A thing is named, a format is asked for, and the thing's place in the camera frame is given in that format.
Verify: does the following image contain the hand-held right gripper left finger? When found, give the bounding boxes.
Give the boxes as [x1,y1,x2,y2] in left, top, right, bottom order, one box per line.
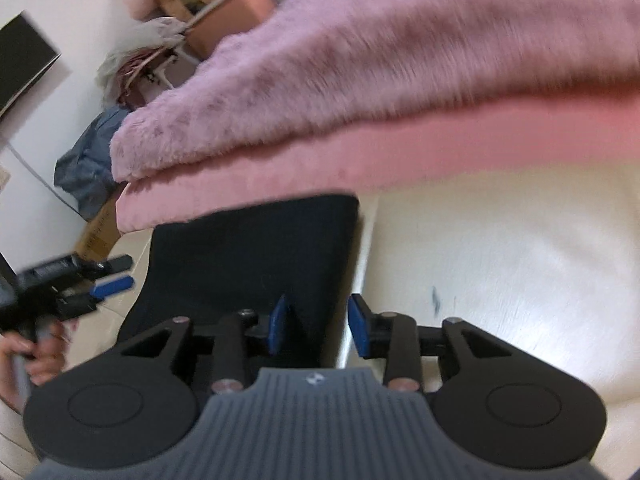
[117,293,301,394]

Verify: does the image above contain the white crumpled cloth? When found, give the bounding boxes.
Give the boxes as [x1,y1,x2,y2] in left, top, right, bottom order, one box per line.
[96,16,187,92]

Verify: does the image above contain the blue cloth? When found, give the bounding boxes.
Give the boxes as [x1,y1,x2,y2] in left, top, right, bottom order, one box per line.
[54,105,132,222]

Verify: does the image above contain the maroon striped bag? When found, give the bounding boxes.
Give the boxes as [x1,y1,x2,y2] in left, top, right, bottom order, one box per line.
[116,47,173,110]

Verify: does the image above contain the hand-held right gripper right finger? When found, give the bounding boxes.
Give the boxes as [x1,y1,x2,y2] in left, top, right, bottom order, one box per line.
[348,293,507,393]

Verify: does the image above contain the black flat panel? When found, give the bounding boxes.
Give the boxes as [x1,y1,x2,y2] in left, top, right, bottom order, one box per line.
[0,10,62,118]

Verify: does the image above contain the white metal rack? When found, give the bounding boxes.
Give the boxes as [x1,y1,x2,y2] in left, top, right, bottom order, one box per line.
[144,42,202,92]

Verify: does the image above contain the black pants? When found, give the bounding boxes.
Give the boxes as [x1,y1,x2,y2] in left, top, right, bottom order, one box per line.
[116,192,361,368]

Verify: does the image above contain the cream leather bed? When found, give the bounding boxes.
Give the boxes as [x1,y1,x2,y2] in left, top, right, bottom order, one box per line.
[62,165,640,480]

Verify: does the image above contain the cardboard box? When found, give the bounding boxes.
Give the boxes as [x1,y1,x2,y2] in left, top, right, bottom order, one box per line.
[74,199,123,263]

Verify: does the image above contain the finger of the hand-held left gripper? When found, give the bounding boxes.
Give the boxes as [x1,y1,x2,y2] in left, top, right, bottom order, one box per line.
[91,275,137,301]
[96,254,134,274]

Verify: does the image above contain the pink bed sheet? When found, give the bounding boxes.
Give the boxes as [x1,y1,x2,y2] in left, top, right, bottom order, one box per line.
[115,95,640,235]

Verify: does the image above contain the pink furry blanket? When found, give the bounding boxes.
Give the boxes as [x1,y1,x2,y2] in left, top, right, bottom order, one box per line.
[109,0,640,183]

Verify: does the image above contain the person's left hand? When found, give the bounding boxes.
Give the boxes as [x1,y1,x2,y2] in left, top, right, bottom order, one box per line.
[0,322,70,411]

